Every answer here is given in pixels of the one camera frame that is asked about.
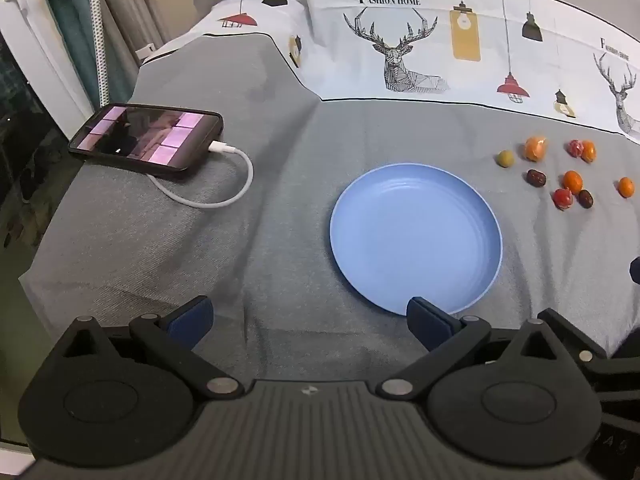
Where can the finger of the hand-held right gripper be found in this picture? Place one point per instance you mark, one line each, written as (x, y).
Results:
(635, 270)
(572, 334)

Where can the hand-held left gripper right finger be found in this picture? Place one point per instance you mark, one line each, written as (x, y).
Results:
(426, 326)

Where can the small orange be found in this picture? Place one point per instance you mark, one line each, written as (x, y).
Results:
(589, 151)
(626, 187)
(572, 181)

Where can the black smartphone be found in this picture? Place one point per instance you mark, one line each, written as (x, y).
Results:
(145, 139)

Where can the deer print white blanket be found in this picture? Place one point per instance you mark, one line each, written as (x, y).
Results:
(450, 50)

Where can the small yellow-green fruit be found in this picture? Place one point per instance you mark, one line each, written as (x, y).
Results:
(505, 158)

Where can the red wrapped candy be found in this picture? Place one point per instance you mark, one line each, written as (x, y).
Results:
(574, 148)

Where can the dark red date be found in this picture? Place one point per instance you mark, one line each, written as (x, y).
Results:
(536, 178)
(586, 198)

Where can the grey curtain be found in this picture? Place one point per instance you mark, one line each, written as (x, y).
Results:
(132, 5)

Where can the blue round plate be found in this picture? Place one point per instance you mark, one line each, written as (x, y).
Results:
(415, 237)

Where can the plastic-wrapped orange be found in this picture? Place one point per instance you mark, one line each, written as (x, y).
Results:
(536, 148)

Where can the teal curtain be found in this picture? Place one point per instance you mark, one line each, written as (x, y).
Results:
(65, 15)

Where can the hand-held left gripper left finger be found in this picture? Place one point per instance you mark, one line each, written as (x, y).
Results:
(191, 319)

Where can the plastic-wrapped red fruit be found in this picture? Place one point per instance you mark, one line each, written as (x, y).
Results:
(562, 198)

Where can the striped metal pole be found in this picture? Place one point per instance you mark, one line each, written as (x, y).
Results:
(97, 35)

